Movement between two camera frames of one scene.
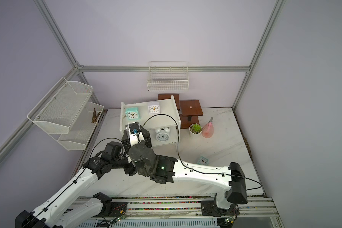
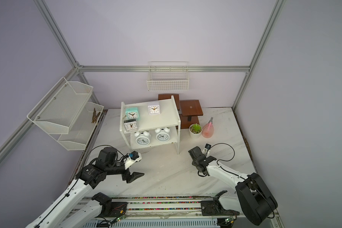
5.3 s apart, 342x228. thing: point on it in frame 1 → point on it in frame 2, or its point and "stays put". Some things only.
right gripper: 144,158 → 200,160
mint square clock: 132,113 stays put
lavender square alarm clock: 154,108 stays put
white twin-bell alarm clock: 163,134 stays put
